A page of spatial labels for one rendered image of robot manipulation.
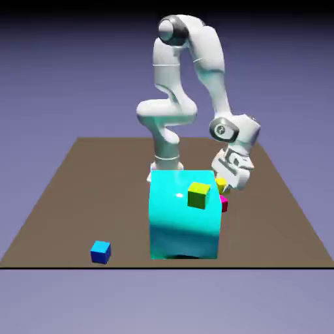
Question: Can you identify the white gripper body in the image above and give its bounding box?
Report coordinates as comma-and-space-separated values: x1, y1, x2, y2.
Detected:
210, 148, 254, 191

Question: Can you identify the small bright yellow cube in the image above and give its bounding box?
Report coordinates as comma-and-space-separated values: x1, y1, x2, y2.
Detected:
215, 177, 231, 195

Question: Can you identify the small olive yellow cube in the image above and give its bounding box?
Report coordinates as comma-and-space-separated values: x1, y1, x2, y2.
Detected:
187, 181, 211, 210

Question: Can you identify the small blue cube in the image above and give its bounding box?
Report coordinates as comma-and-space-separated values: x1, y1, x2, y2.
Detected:
89, 240, 112, 265

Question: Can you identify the large cyan box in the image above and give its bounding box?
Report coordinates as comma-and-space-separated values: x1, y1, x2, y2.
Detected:
148, 169, 222, 260

